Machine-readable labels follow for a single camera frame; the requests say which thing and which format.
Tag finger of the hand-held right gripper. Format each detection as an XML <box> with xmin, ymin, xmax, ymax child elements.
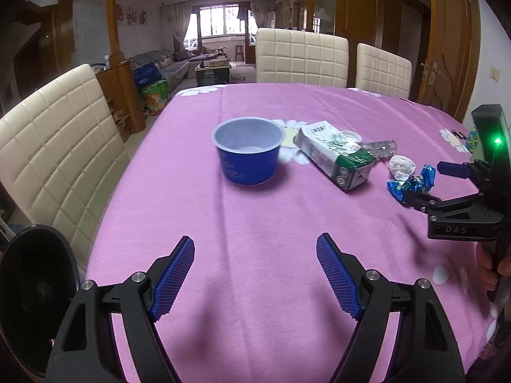
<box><xmin>437</xmin><ymin>160</ymin><xmax>493</xmax><ymax>196</ymax></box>
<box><xmin>404</xmin><ymin>191</ymin><xmax>485</xmax><ymax>218</ymax></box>

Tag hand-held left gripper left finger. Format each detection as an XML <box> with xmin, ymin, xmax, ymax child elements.
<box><xmin>46</xmin><ymin>235</ymin><xmax>195</xmax><ymax>383</ymax></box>

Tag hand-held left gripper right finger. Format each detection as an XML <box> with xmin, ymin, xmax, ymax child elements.
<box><xmin>316</xmin><ymin>232</ymin><xmax>466</xmax><ymax>383</ymax></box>

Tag blue foil wrapper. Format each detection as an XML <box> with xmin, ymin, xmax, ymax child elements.
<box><xmin>386</xmin><ymin>164</ymin><xmax>437</xmax><ymax>202</ymax></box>

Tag white tissue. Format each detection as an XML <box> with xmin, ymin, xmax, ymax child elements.
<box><xmin>388</xmin><ymin>155</ymin><xmax>416</xmax><ymax>179</ymax></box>

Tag silver blister pack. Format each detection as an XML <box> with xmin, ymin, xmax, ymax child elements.
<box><xmin>359</xmin><ymin>139</ymin><xmax>398</xmax><ymax>160</ymax></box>

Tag green and white milk carton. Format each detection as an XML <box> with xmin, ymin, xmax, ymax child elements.
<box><xmin>294</xmin><ymin>121</ymin><xmax>376</xmax><ymax>192</ymax></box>

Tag blue paper cup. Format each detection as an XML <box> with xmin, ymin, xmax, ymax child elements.
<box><xmin>211</xmin><ymin>117</ymin><xmax>286</xmax><ymax>186</ymax></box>

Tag black trash bin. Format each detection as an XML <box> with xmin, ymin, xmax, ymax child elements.
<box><xmin>0</xmin><ymin>225</ymin><xmax>79</xmax><ymax>378</ymax></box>

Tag person's right hand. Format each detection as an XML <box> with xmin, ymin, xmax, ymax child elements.
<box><xmin>476</xmin><ymin>243</ymin><xmax>511</xmax><ymax>292</ymax></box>

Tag beaded tissue box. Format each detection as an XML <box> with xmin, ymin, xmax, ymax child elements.
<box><xmin>465</xmin><ymin>128</ymin><xmax>482</xmax><ymax>156</ymax></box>

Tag pink floral tablecloth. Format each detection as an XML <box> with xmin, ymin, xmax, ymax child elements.
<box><xmin>78</xmin><ymin>83</ymin><xmax>500</xmax><ymax>383</ymax></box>

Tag cream quilted dining chair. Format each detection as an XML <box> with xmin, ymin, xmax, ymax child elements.
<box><xmin>0</xmin><ymin>64</ymin><xmax>130</xmax><ymax>264</ymax></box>
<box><xmin>255</xmin><ymin>28</ymin><xmax>349</xmax><ymax>88</ymax></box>
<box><xmin>355</xmin><ymin>43</ymin><xmax>413</xmax><ymax>100</ymax></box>

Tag open wooden door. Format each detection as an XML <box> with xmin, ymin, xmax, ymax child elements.
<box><xmin>427</xmin><ymin>0</ymin><xmax>480</xmax><ymax>122</ymax></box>

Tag open cardboard box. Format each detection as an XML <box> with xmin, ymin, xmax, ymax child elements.
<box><xmin>108</xmin><ymin>96</ymin><xmax>132</xmax><ymax>142</ymax></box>

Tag green printed bag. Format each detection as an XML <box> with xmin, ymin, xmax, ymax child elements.
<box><xmin>140</xmin><ymin>80</ymin><xmax>170</xmax><ymax>116</ymax></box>

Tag wooden room door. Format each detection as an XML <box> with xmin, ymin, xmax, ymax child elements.
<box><xmin>335</xmin><ymin>0</ymin><xmax>386</xmax><ymax>52</ymax></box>

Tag low wooden cabinet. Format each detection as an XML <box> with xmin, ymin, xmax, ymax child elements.
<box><xmin>95</xmin><ymin>59</ymin><xmax>146</xmax><ymax>134</ymax></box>

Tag blue shopping bag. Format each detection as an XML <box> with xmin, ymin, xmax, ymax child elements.
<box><xmin>133</xmin><ymin>65</ymin><xmax>160</xmax><ymax>88</ymax></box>

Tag glass coffee table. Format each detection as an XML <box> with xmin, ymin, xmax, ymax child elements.
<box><xmin>195</xmin><ymin>58</ymin><xmax>231</xmax><ymax>86</ymax></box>

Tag grey sofa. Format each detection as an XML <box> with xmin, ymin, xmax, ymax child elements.
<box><xmin>130</xmin><ymin>49</ymin><xmax>208</xmax><ymax>92</ymax></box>

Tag patterned curtain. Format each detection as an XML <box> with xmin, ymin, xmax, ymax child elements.
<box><xmin>162</xmin><ymin>2</ymin><xmax>194</xmax><ymax>52</ymax></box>
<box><xmin>249</xmin><ymin>0</ymin><xmax>276</xmax><ymax>44</ymax></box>

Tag barred window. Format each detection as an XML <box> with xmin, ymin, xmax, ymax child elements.
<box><xmin>197</xmin><ymin>5</ymin><xmax>246</xmax><ymax>37</ymax></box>

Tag metal door handle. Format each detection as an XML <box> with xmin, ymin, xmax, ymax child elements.
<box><xmin>421</xmin><ymin>60</ymin><xmax>444</xmax><ymax>84</ymax></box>

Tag red wall pictures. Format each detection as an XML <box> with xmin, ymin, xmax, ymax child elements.
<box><xmin>115</xmin><ymin>5</ymin><xmax>148</xmax><ymax>26</ymax></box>

